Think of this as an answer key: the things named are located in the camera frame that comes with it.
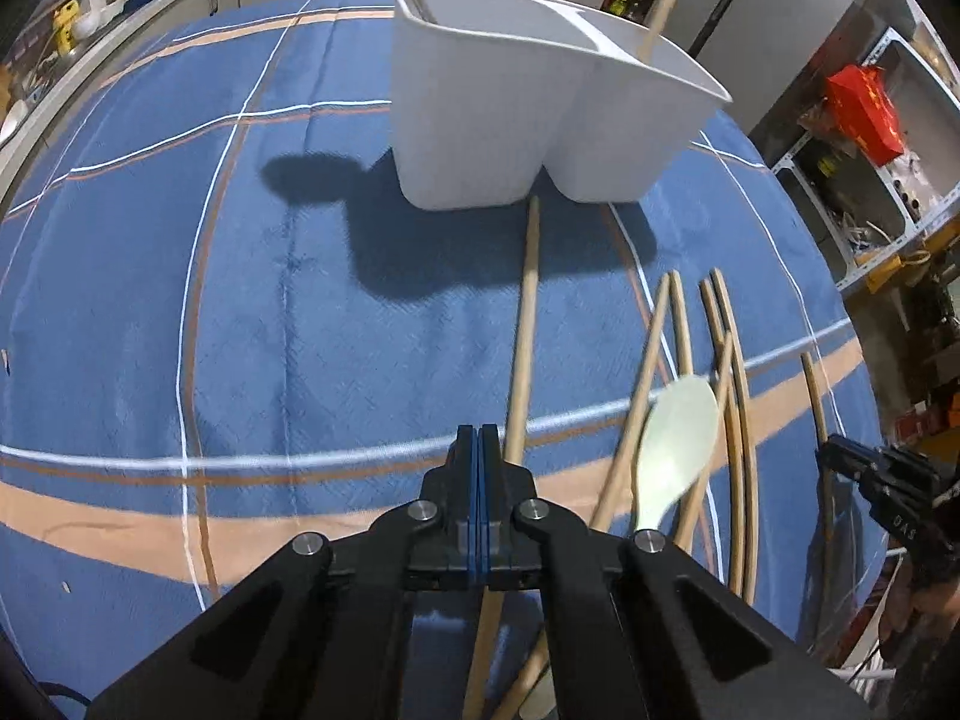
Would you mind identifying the red plastic bag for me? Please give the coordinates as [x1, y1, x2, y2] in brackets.
[825, 64, 910, 166]

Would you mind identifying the white two-compartment utensil holder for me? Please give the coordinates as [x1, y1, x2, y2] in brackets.
[391, 0, 734, 211]

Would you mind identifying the white ceramic spoon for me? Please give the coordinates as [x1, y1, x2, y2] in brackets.
[634, 375, 721, 537]

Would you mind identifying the yellow bottle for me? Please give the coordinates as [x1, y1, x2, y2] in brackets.
[55, 0, 81, 55]

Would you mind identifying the blue plaid tablecloth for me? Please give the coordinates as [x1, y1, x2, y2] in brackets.
[0, 0, 890, 720]

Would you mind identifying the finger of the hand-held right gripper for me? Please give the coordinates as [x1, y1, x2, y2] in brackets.
[816, 435, 890, 500]

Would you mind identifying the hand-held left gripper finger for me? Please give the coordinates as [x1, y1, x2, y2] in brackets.
[480, 424, 875, 720]
[88, 424, 481, 720]

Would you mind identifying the white metal storage rack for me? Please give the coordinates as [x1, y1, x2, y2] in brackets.
[772, 26, 960, 293]

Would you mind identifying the grey refrigerator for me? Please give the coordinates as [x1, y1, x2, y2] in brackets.
[686, 0, 886, 137]

